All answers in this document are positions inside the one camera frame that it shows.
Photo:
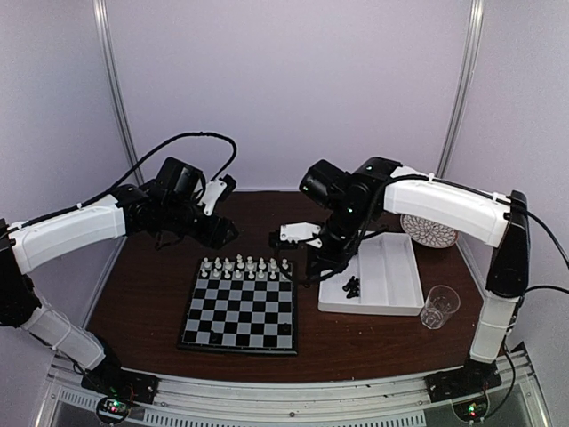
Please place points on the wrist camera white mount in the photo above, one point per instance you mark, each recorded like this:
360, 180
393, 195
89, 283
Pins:
216, 191
289, 236

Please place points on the left aluminium frame post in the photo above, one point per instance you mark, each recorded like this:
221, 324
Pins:
102, 25

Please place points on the white plastic compartment tray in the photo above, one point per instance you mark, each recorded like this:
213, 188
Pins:
390, 284

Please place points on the right aluminium frame post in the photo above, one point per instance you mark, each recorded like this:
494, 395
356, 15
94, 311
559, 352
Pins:
468, 65

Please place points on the clear drinking glass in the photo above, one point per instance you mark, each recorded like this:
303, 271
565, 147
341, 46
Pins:
441, 303

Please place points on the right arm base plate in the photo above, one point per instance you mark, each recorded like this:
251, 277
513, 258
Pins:
459, 383

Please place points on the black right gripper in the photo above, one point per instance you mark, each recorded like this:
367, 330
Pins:
339, 261

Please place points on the black chess pieces pile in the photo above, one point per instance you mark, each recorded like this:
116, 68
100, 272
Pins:
352, 288

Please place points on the white chess pieces row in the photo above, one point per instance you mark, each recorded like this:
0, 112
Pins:
244, 268

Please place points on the aluminium frame post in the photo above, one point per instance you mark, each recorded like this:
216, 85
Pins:
102, 25
468, 65

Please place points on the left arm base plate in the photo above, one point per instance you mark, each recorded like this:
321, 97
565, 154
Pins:
126, 385

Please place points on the black white chess board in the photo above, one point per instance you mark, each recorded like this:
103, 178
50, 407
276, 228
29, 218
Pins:
248, 314

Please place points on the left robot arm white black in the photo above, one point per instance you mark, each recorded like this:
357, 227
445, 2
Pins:
179, 200

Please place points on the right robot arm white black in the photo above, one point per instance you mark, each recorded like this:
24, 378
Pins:
499, 221

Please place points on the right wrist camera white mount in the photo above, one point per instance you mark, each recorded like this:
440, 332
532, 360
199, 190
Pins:
289, 236

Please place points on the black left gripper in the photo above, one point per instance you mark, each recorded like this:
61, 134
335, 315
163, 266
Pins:
213, 236

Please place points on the patterned ceramic plate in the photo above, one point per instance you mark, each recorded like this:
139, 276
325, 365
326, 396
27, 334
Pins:
428, 233

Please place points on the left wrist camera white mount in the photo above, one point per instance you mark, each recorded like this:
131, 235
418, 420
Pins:
216, 191

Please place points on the front aluminium rail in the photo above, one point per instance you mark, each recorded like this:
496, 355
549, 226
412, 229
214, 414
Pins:
394, 401

